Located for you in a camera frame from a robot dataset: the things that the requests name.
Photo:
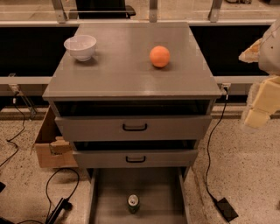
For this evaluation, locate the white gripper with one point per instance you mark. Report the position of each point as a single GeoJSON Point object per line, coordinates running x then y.
{"type": "Point", "coordinates": [270, 55]}

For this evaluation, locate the green soda can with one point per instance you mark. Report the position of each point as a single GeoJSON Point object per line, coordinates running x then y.
{"type": "Point", "coordinates": [133, 203]}

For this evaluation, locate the grey top drawer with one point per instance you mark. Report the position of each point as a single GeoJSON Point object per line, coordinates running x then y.
{"type": "Point", "coordinates": [133, 128]}

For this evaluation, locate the grey drawer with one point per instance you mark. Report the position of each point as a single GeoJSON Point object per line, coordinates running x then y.
{"type": "Point", "coordinates": [133, 128]}
{"type": "Point", "coordinates": [160, 190]}
{"type": "Point", "coordinates": [134, 158]}

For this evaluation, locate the grey drawer cabinet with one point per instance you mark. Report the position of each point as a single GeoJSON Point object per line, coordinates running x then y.
{"type": "Point", "coordinates": [120, 80]}

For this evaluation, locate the grey bottom drawer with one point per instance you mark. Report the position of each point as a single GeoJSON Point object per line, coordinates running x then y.
{"type": "Point", "coordinates": [160, 190]}

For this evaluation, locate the grey middle drawer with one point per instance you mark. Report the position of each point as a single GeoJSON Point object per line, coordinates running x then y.
{"type": "Point", "coordinates": [134, 158]}

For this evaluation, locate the orange fruit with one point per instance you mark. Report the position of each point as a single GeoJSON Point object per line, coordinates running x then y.
{"type": "Point", "coordinates": [159, 56]}

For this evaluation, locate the black power adapter right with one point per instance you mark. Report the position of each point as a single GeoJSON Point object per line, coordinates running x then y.
{"type": "Point", "coordinates": [226, 210]}

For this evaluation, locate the white ceramic bowl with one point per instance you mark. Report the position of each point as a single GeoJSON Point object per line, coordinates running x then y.
{"type": "Point", "coordinates": [81, 47]}

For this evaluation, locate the black office chair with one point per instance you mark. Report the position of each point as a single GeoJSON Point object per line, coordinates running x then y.
{"type": "Point", "coordinates": [101, 9]}

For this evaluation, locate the cardboard box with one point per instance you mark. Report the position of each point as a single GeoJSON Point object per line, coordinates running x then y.
{"type": "Point", "coordinates": [51, 148]}

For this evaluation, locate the black power strip left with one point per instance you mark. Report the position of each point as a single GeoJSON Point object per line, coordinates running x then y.
{"type": "Point", "coordinates": [63, 204]}

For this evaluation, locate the metal railing frame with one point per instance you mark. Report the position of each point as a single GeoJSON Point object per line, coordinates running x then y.
{"type": "Point", "coordinates": [23, 13]}

